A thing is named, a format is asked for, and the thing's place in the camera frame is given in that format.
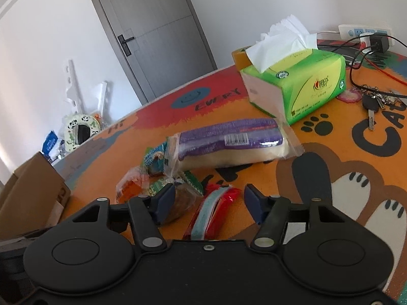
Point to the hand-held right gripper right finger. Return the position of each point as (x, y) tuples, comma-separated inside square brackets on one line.
[(254, 203)]

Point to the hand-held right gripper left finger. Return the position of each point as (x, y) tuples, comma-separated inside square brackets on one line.
[(165, 201)]

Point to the long brown cake packet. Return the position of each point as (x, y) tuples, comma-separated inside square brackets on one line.
[(182, 201)]

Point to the green striped snack packet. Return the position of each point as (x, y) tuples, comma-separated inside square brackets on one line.
[(190, 180)]

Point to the orange snack packet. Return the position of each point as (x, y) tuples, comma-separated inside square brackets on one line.
[(130, 187)]

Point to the red snack packet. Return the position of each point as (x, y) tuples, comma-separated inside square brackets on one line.
[(213, 213)]

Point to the blue green snack packet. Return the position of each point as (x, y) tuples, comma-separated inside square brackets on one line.
[(154, 159)]

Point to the purple bread packet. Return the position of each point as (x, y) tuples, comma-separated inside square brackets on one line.
[(229, 146)]

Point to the cardboard box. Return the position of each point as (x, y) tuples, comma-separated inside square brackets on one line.
[(31, 193)]

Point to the panda print toilet seat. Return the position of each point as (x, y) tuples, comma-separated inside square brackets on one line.
[(71, 128)]

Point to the short white plastic board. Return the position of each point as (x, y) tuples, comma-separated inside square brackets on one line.
[(101, 98)]

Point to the blue plastic bag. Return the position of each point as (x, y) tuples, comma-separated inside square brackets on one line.
[(51, 141)]

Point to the green tissue box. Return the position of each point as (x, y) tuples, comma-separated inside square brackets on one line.
[(305, 82)]

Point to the yellow tape roll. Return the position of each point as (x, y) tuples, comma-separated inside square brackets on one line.
[(238, 57)]

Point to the tall white plastic board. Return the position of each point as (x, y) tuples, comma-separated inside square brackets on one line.
[(71, 85)]

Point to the bunch of keys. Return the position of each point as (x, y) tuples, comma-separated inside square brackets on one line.
[(370, 104)]

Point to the grey door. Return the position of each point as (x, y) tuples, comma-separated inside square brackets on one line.
[(159, 38)]

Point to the white power strip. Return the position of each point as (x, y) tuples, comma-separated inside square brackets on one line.
[(346, 31)]

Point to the white charger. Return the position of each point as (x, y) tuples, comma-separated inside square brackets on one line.
[(365, 39)]

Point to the black charger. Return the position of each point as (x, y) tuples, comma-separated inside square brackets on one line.
[(380, 43)]

